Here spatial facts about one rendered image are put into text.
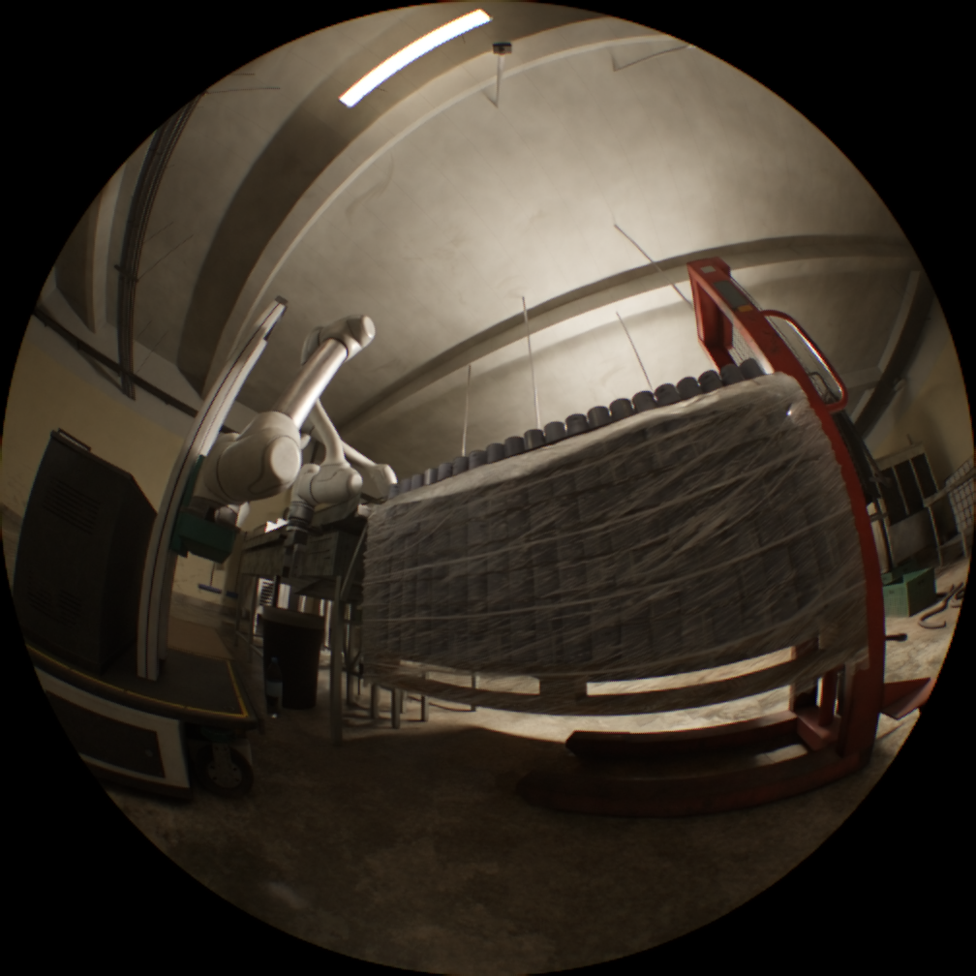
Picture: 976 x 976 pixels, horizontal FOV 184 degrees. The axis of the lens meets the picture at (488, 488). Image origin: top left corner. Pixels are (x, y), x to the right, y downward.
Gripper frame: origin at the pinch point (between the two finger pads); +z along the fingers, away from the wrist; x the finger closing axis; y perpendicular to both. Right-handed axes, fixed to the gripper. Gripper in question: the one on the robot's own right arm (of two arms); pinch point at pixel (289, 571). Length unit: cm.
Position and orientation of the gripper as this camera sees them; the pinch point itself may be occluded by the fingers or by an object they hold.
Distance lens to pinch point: 107.0
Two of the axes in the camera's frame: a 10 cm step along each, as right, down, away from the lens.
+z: -0.2, 9.1, -4.2
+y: -6.3, -3.4, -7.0
